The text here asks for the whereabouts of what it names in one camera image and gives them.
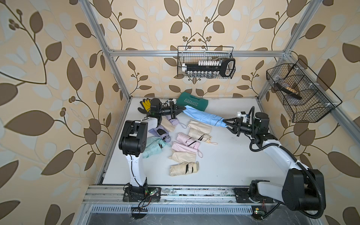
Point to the lilac umbrella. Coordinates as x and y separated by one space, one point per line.
175 122
161 132

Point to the beige sleeved umbrella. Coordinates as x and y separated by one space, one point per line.
200 126
168 125

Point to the black socket bit holder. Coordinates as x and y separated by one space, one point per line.
221 69

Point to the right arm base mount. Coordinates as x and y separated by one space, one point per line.
251 194

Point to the pink sleeved umbrella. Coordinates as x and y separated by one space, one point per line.
188 141

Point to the cream bare umbrella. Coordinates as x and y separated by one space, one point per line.
200 136
184 168

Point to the black side wire basket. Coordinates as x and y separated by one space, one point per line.
318 99

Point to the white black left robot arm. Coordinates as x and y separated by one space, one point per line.
133 139

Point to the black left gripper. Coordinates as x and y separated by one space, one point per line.
174 108

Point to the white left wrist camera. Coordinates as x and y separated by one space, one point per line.
171 100

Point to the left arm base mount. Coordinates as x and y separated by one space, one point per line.
142 194

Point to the green plastic tool case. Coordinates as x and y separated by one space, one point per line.
186 99

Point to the black rear wire basket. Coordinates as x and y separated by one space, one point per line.
193 54

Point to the dark tool in side basket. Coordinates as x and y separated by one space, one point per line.
289 91

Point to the yellow black work glove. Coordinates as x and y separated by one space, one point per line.
145 106

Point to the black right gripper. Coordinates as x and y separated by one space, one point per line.
237 123

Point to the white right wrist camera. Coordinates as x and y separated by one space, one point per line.
243 115

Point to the pink umbrella sleeve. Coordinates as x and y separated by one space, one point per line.
182 148

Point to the cream umbrella sleeve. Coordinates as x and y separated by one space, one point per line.
183 157

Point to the mint green umbrella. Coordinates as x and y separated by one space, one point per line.
154 146

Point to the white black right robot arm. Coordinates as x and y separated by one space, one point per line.
303 189

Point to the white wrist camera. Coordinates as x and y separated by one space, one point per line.
171 100
243 115

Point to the light blue umbrella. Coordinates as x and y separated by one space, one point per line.
214 120

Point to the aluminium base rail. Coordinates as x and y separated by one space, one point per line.
117 194

